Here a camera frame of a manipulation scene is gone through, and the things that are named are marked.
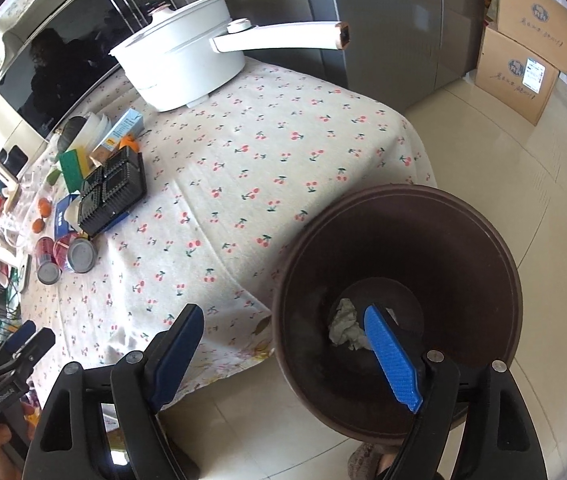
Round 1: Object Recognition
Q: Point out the black glass door oven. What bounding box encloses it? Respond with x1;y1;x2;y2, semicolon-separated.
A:
0;0;186;153

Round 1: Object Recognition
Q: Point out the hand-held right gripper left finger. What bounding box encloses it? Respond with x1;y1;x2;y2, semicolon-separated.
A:
22;304;206;480

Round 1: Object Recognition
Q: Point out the brown round trash bin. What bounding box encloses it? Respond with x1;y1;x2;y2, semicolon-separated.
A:
272;184;523;443

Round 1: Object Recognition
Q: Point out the fuzzy brown slipper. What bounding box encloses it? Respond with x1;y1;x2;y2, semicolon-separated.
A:
348;442;404;480

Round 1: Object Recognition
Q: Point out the blue white box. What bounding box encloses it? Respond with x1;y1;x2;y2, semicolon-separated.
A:
54;195;84;238

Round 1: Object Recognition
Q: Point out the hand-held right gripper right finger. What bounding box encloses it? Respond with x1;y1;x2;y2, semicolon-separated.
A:
363;304;548;480

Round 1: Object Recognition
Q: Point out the white electric cooking pot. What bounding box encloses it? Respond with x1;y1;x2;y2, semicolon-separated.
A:
109;0;351;112

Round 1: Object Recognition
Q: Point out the blue milk carton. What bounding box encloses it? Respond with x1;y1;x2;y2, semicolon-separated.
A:
90;109;144;166

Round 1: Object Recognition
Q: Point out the dark green pumpkin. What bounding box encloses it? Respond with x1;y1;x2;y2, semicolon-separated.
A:
60;116;86;151

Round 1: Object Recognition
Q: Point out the person's left hand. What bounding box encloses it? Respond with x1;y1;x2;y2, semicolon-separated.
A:
0;424;30;480

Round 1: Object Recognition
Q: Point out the white deep bowl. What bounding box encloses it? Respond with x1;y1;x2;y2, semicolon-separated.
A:
80;112;114;153

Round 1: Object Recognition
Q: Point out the cherry print tablecloth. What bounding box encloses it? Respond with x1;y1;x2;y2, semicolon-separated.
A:
0;55;437;411

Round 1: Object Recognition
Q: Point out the red drink can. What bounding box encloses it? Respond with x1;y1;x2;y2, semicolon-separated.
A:
36;236;62;285
53;232;76;271

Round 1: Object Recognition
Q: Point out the grey refrigerator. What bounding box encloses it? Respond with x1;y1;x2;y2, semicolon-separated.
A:
298;0;494;111

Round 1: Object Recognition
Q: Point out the crumpled paper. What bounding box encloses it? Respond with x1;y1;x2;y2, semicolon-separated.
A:
330;298;371;351

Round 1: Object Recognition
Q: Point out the large cardboard box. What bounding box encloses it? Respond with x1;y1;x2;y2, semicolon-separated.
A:
496;0;567;73

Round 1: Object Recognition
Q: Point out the black plastic tray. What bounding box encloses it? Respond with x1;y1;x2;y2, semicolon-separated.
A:
77;149;147;237

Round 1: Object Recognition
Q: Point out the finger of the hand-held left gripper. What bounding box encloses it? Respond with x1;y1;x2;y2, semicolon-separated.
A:
0;320;37;362
0;329;56;379

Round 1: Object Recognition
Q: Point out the silver lid tin can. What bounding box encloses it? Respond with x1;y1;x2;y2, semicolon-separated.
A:
66;237;98;274

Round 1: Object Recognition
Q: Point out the yellow green sponge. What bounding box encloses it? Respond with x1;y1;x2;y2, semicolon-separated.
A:
57;147;89;193

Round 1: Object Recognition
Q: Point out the cardboard box with white label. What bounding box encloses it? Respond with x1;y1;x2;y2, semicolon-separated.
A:
474;27;560;126

